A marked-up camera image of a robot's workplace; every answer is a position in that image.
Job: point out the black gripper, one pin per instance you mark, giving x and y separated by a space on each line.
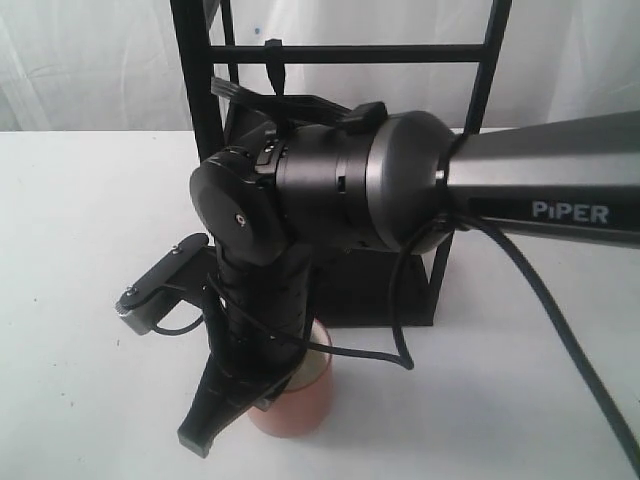
247 308

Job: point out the pink ceramic mug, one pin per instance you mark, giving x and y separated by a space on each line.
305 402

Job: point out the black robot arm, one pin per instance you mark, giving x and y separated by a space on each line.
403 187

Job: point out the black metal shelf rack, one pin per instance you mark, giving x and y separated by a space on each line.
352 289

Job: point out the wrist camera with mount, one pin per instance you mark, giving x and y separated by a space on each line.
179 276

